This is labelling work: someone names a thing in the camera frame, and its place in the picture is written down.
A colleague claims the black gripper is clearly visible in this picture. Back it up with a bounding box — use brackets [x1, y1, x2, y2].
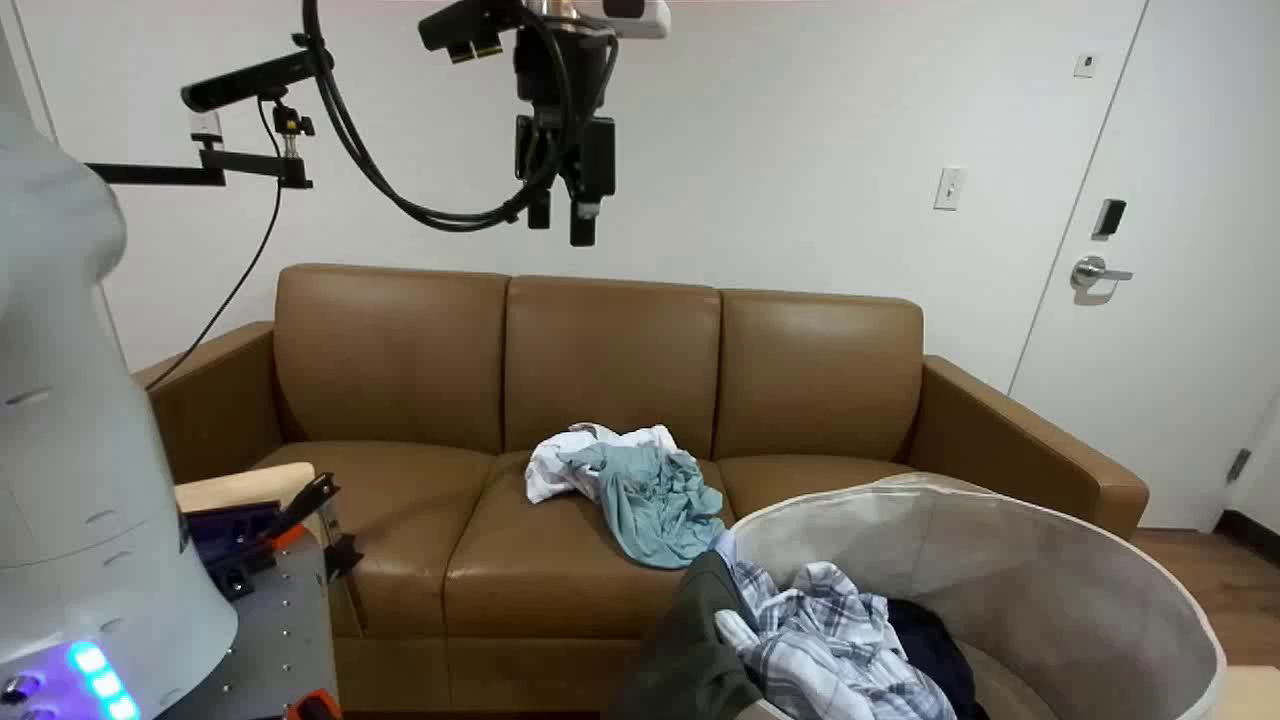
[514, 3, 621, 249]

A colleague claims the teal and white clothing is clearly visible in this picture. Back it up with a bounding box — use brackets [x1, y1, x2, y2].
[524, 423, 726, 572]

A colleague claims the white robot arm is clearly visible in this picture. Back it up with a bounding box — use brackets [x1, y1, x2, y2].
[0, 80, 339, 720]

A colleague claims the grey robot base table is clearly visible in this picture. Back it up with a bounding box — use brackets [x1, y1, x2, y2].
[159, 460, 348, 720]

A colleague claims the brown leather sofa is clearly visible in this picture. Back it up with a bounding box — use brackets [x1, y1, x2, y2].
[151, 264, 1147, 716]

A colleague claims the grey fabric laundry bag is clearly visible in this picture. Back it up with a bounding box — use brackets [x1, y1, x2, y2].
[605, 473, 1223, 720]

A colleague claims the plaid blue white shirt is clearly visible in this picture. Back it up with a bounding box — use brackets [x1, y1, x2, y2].
[714, 536, 960, 720]

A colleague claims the dark navy garment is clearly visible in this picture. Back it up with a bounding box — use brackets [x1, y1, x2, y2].
[888, 599, 989, 720]

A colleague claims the white door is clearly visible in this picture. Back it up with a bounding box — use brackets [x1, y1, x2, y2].
[1014, 0, 1280, 527]

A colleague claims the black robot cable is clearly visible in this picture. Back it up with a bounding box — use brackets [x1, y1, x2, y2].
[295, 0, 536, 235]

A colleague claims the black camera on mount arm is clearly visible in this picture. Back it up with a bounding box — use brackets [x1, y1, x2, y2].
[83, 48, 336, 192]

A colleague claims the white light switch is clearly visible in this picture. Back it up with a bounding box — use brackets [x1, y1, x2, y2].
[934, 166, 963, 212]

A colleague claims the silver door handle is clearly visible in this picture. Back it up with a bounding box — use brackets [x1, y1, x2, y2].
[1067, 254, 1124, 294]

